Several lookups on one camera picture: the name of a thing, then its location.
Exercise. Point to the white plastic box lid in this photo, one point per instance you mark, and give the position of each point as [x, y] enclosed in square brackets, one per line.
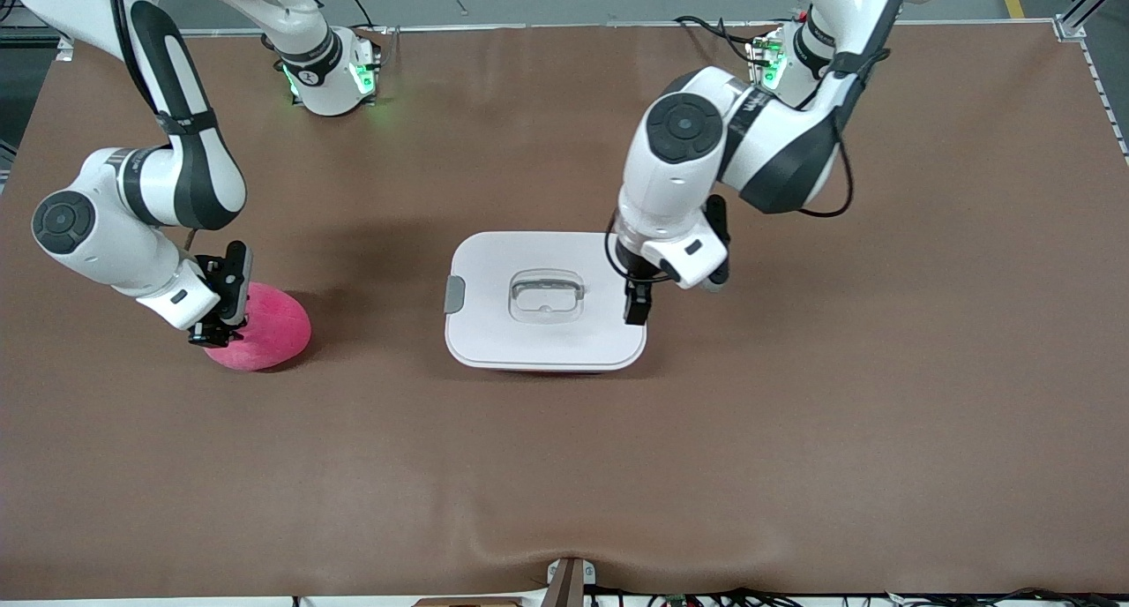
[494, 325]

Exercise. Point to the grey lid latch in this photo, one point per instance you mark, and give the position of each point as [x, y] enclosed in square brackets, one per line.
[453, 294]

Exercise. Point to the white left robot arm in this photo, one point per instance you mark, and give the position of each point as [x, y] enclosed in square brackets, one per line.
[679, 175]

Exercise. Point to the pink round plush toy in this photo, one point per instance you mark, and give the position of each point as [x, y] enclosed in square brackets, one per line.
[273, 333]

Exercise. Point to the aluminium frame profile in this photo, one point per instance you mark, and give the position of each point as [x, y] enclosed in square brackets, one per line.
[1094, 3]

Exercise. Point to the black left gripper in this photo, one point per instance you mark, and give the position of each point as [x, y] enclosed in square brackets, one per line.
[635, 291]

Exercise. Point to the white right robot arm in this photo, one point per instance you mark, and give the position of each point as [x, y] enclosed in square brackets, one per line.
[190, 175]

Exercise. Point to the brown table mat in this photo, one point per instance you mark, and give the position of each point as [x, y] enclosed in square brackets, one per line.
[265, 457]

